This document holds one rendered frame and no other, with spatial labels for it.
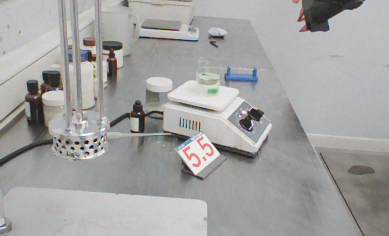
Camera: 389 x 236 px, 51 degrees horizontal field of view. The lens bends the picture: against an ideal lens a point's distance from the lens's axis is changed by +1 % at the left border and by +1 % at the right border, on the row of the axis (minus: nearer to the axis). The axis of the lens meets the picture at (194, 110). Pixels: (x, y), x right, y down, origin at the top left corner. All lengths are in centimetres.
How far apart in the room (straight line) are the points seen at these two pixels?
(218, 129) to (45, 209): 34
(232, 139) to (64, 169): 31
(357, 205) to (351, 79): 118
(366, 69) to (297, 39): 44
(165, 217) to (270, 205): 17
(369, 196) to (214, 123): 86
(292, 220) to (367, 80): 195
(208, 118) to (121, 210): 27
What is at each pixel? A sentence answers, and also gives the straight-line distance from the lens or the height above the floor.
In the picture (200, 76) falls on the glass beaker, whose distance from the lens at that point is 80.
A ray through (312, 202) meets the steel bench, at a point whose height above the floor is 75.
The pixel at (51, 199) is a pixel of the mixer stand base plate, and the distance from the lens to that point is 64.
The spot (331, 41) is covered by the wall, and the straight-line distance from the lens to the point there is 240.
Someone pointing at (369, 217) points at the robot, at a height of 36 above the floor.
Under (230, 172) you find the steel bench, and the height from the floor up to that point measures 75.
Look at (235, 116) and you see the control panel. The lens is 80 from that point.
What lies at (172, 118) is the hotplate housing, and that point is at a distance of 81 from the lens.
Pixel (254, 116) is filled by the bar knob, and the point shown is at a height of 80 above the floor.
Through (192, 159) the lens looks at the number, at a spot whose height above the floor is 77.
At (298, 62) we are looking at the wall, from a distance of 239.
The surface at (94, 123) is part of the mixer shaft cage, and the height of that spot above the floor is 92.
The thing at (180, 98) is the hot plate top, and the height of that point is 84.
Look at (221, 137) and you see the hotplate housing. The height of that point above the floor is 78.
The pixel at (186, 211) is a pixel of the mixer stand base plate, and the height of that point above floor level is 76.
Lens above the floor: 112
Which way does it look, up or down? 23 degrees down
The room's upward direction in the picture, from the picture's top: 4 degrees clockwise
